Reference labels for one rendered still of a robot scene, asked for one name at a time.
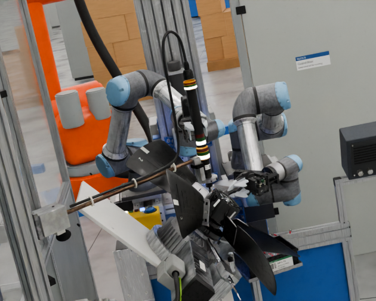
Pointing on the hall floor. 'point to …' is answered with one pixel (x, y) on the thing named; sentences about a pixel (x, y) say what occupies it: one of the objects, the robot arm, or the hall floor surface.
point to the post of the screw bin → (256, 291)
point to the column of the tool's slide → (15, 203)
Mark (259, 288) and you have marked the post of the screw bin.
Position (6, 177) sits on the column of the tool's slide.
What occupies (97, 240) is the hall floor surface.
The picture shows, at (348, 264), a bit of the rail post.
